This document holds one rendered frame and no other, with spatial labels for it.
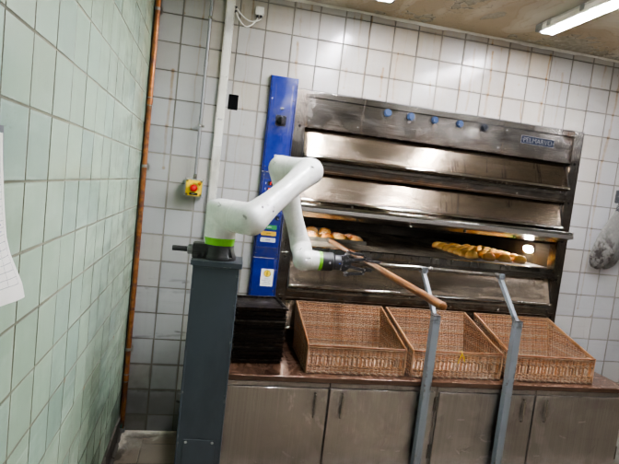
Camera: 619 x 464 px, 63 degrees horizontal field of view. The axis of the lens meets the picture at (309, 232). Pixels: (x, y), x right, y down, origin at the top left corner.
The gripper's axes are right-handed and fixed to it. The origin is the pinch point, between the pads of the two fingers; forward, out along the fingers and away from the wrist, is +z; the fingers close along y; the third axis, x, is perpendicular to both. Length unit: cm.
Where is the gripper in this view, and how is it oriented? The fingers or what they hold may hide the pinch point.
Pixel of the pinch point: (372, 265)
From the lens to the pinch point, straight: 255.0
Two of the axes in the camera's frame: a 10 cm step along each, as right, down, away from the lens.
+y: -1.1, 9.9, 0.9
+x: 1.8, 1.1, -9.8
